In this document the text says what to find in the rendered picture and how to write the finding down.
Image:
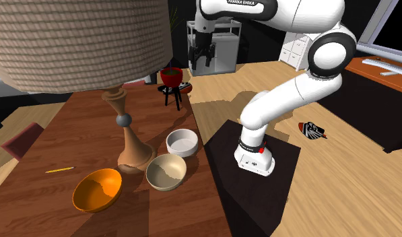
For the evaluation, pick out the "white drawer cabinet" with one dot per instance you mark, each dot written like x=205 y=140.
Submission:
x=294 y=49

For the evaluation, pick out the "small black stool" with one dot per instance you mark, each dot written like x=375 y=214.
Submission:
x=173 y=92

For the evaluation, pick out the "white bowl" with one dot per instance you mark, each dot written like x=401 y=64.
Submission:
x=182 y=146

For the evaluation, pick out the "black white orange object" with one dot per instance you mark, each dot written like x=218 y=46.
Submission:
x=187 y=87

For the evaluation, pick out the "dark robot stand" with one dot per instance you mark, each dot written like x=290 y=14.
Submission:
x=253 y=197

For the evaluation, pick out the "dark red chair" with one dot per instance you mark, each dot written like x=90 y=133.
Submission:
x=21 y=141

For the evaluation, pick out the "orange and dark desk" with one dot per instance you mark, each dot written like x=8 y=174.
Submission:
x=368 y=98

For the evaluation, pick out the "grey white cabinet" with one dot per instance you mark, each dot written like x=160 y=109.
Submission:
x=225 y=52

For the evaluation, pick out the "orange bowl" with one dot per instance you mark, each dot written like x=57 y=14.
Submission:
x=95 y=193

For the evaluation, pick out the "beige bowl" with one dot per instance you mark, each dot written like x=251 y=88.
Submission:
x=164 y=174

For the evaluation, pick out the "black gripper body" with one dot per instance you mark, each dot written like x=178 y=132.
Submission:
x=202 y=39

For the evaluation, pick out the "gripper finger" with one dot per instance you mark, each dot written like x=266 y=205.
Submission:
x=194 y=60
x=208 y=58

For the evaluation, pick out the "yellow pencil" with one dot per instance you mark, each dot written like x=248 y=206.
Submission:
x=60 y=169

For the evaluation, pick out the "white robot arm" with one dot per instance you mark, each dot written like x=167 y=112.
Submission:
x=286 y=95

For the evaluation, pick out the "red plant pot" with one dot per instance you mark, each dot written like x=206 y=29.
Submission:
x=171 y=78

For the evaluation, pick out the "brown wooden table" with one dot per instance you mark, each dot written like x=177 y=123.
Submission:
x=82 y=138

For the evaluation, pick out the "grey framed black screen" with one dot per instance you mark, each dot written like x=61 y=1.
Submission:
x=392 y=26

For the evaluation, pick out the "red black white object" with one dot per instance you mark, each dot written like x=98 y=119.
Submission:
x=311 y=130

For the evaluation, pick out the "wooden table lamp woven shade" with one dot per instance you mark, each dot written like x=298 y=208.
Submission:
x=72 y=42

